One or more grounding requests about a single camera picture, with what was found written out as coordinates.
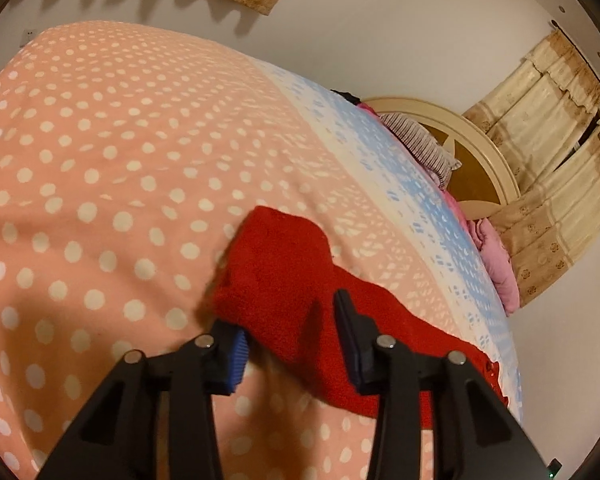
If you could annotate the pink blue dotted bed cover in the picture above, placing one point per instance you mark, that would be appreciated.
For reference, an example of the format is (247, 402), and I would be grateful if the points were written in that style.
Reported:
(105, 160)

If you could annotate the white wall socket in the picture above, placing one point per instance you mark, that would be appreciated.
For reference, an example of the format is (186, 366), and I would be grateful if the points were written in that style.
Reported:
(27, 36)

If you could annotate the pink pillow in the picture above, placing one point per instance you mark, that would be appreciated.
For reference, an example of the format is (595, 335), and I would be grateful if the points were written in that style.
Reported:
(497, 270)

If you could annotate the striped pillow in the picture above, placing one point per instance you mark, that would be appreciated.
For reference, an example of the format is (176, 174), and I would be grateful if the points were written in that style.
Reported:
(420, 142)

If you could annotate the red knit garment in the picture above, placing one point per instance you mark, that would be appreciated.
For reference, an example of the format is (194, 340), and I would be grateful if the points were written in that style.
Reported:
(280, 270)

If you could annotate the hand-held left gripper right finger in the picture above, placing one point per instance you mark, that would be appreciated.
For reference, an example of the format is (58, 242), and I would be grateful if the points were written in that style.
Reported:
(352, 355)

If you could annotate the dark cloth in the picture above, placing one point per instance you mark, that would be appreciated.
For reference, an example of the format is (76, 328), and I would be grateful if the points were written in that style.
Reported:
(345, 96)

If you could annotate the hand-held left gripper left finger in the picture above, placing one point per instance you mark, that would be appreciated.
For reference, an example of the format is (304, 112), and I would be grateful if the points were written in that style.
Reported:
(237, 360)

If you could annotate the cream wooden headboard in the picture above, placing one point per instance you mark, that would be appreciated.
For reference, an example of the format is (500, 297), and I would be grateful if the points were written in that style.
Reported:
(480, 160)

